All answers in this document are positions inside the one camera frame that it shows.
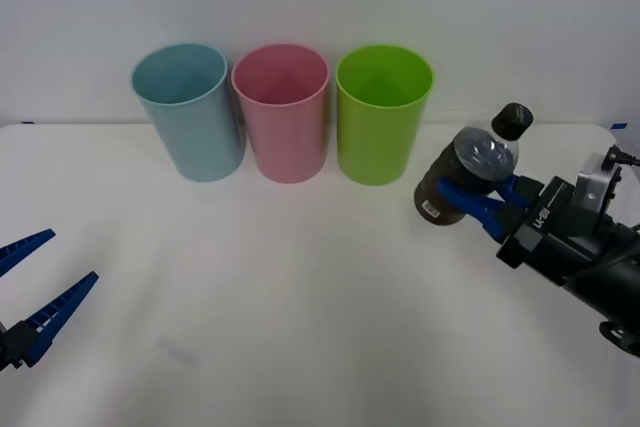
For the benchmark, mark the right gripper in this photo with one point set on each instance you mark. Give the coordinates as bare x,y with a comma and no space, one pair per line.
560,232

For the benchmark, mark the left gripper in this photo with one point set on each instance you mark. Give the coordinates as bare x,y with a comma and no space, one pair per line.
2,347

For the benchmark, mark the dark bottle with black cap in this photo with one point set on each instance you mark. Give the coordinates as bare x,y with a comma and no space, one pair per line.
475,157

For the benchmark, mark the green plastic bin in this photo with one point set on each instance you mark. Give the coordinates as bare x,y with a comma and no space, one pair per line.
372,147

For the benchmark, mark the pale blue plastic bin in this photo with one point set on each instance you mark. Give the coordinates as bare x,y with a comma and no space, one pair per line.
195,142

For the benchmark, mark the pink plastic bin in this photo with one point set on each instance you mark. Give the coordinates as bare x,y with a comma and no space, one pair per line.
287,147

